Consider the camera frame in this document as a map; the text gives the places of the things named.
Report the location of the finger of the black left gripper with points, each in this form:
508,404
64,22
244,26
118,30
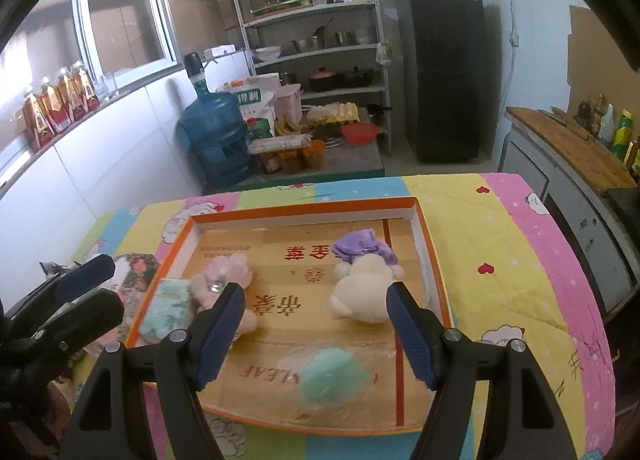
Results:
45,354
63,287

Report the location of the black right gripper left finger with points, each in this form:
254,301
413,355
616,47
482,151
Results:
110,421

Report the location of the white green tissue pack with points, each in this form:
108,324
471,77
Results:
169,310

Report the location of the green sponge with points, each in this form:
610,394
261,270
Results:
338,382

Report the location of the beige plush bear purple bow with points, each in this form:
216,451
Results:
366,268

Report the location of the floral pink tissue pack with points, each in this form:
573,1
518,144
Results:
133,275

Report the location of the colourful cartoon quilt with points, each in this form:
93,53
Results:
505,266

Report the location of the orange cardboard box lid tray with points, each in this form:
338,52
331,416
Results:
289,251

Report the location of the orange drink bottles pack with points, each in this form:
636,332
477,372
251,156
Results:
58,104

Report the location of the blue water jug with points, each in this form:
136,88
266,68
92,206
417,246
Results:
213,132

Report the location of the red plastic basin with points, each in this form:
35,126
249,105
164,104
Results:
359,134

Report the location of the wooden counter top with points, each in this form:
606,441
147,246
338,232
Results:
593,163

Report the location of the green yellow bottle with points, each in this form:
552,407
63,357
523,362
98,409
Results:
623,134

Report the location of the black refrigerator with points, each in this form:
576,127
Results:
444,52

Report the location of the grey metal shelf rack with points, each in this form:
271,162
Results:
334,48

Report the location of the cardboard sheet on wall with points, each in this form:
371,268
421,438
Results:
595,65

